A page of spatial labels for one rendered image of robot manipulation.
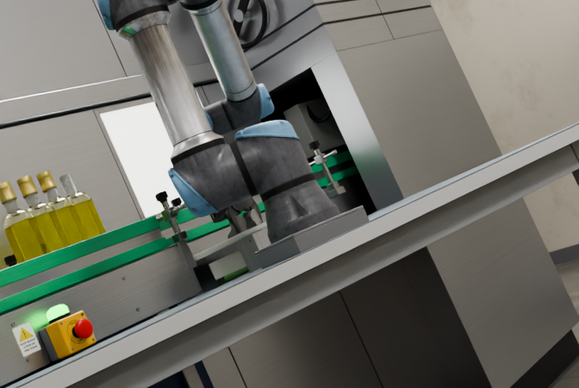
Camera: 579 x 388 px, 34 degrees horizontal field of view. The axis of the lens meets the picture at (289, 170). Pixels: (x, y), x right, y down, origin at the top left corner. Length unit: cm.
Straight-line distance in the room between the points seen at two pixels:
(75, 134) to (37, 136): 12
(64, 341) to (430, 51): 189
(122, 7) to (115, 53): 89
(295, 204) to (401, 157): 113
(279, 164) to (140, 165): 86
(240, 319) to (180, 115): 43
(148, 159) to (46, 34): 44
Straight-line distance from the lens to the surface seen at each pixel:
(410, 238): 198
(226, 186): 188
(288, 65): 304
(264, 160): 188
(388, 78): 309
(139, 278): 217
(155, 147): 274
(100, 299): 210
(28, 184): 226
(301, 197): 187
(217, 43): 207
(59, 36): 275
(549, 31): 538
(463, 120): 338
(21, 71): 262
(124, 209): 258
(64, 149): 254
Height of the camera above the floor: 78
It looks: 4 degrees up
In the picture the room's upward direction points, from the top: 25 degrees counter-clockwise
